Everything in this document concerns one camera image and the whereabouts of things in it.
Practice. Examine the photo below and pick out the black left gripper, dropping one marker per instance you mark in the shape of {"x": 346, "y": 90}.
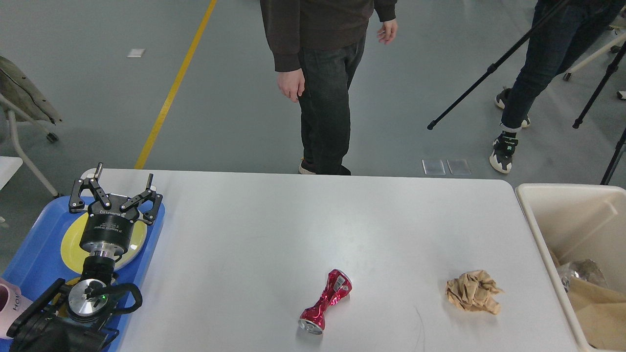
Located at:
{"x": 110, "y": 230}

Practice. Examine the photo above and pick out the yellow plastic plate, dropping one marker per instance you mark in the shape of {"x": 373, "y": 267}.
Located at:
{"x": 74, "y": 233}

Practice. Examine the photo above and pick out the crushed red can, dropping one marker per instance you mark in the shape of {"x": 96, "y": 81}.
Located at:
{"x": 338, "y": 286}

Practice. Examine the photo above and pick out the brown paper ball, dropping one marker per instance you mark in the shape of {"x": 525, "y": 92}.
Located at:
{"x": 474, "y": 291}

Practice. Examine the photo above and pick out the foil sheet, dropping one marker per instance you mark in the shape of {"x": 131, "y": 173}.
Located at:
{"x": 585, "y": 269}

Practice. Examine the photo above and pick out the brown paper bag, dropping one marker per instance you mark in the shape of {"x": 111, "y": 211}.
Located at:
{"x": 599, "y": 311}

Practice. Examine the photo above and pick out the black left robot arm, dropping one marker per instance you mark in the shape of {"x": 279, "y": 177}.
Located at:
{"x": 97, "y": 306}

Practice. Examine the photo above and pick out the person's hand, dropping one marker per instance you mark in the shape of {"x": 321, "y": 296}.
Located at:
{"x": 292, "y": 84}

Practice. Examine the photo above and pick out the person's other hand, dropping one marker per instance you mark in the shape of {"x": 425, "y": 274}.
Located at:
{"x": 388, "y": 32}

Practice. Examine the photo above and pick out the chair with olive jacket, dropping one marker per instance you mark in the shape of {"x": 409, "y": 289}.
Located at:
{"x": 22, "y": 101}

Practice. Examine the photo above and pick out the pink HOME mug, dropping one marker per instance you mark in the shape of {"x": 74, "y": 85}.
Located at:
{"x": 12, "y": 305}

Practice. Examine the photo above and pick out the person in black clothes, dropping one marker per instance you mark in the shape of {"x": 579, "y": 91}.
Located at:
{"x": 325, "y": 38}

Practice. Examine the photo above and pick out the person in blue jeans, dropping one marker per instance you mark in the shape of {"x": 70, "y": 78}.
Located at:
{"x": 552, "y": 49}

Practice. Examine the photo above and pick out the beige plastic bin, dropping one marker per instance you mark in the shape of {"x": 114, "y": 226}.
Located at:
{"x": 573, "y": 222}

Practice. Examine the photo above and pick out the white chair base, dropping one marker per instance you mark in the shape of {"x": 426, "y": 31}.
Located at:
{"x": 589, "y": 69}

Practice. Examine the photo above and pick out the black camera tripod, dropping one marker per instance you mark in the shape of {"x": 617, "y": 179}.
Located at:
{"x": 543, "y": 11}

